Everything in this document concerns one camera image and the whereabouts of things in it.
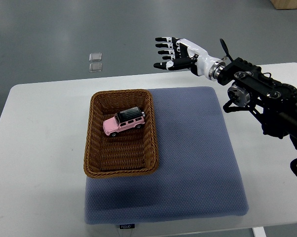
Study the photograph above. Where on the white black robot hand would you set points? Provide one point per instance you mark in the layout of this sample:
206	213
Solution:
204	64

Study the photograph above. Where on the pink toy car black roof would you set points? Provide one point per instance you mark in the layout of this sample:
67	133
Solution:
124	120

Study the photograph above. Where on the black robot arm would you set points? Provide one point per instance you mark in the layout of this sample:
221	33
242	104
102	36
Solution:
271	102

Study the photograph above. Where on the brown wicker basket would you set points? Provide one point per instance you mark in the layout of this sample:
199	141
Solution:
131	153

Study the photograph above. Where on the upper clear floor plate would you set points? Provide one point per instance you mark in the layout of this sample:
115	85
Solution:
95	57

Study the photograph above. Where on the cardboard box corner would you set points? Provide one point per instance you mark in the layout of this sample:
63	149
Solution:
284	4

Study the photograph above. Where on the blue-grey padded mat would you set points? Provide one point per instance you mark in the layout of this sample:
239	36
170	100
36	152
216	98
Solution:
197	177

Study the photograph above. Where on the white table leg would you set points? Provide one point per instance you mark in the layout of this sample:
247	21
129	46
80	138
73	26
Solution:
259	232

